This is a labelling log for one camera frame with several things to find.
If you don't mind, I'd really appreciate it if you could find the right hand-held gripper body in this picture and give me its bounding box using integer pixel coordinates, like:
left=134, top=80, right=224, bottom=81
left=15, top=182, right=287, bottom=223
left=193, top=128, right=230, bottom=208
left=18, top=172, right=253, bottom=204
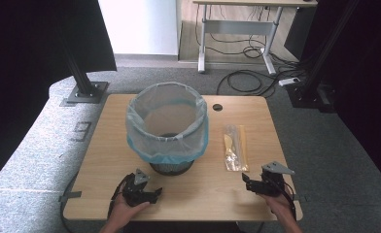
left=257, top=160, right=295, bottom=198

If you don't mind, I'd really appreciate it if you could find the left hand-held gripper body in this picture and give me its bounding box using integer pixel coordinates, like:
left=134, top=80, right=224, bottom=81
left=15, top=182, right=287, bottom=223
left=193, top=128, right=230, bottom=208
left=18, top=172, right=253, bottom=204
left=114, top=168, right=157, bottom=208

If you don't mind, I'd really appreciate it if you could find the black mesh waste basket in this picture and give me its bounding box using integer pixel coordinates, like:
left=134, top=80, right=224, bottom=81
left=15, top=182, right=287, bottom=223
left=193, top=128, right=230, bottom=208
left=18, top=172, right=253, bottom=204
left=148, top=131, right=195, bottom=177

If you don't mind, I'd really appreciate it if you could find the clear packet of wooden cutlery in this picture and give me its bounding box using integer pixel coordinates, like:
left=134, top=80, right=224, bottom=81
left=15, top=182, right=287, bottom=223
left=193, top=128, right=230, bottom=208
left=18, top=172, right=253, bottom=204
left=223, top=123, right=250, bottom=173

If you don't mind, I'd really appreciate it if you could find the bin with blue liner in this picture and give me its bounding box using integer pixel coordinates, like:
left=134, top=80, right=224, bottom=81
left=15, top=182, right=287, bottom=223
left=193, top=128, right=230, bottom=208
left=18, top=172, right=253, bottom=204
left=124, top=81, right=210, bottom=165

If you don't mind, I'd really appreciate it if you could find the person's left hand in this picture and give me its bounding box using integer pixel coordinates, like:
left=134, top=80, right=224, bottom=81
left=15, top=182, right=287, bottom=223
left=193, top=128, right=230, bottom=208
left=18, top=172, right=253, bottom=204
left=108, top=193, right=152, bottom=228

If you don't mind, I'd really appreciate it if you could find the person's right hand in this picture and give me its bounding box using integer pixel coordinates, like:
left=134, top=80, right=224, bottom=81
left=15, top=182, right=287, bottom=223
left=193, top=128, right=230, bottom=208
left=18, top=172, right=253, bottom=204
left=265, top=189, right=297, bottom=225

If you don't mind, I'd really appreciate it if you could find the white power strip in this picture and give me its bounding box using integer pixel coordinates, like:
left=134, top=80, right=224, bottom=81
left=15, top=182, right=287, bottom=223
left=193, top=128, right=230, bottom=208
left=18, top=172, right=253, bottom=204
left=278, top=77, right=301, bottom=87

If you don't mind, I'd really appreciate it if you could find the black metal stand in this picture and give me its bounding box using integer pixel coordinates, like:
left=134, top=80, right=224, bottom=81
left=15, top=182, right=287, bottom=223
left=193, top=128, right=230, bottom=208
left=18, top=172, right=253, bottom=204
left=59, top=38, right=110, bottom=105
left=285, top=0, right=362, bottom=114

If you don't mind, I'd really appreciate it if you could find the black curtain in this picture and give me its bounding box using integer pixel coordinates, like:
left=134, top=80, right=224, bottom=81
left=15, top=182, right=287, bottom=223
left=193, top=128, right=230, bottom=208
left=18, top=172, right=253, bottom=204
left=299, top=0, right=381, bottom=195
left=0, top=0, right=118, bottom=190

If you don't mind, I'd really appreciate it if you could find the dark cabinet under desk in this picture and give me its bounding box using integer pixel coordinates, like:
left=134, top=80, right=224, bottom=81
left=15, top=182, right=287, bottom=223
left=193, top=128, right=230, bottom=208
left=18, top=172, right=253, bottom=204
left=283, top=5, right=318, bottom=62

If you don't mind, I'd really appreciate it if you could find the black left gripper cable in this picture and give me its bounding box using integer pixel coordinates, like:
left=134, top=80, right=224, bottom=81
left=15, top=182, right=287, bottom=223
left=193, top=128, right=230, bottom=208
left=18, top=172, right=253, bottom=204
left=107, top=173, right=135, bottom=218

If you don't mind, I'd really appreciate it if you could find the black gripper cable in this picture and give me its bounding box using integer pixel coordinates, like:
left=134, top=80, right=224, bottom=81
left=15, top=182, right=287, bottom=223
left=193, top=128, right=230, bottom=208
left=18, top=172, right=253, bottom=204
left=277, top=180, right=298, bottom=223
left=107, top=173, right=135, bottom=218

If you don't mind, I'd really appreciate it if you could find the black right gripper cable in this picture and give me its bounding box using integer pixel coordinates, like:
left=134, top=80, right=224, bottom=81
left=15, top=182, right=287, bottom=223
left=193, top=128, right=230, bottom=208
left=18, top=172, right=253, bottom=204
left=277, top=180, right=298, bottom=223

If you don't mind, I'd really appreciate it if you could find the black cable under table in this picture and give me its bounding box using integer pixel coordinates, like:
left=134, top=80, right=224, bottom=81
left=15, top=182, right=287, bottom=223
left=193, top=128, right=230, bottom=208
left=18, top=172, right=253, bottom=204
left=59, top=172, right=81, bottom=233

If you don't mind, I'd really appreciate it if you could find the black floor cable bundle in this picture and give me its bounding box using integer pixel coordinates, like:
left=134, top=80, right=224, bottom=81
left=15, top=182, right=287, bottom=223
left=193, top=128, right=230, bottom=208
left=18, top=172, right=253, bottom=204
left=194, top=4, right=309, bottom=99

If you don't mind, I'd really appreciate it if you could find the white metal frame desk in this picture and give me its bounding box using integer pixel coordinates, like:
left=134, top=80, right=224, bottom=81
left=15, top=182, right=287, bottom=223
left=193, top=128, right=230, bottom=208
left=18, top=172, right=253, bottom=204
left=192, top=0, right=319, bottom=76

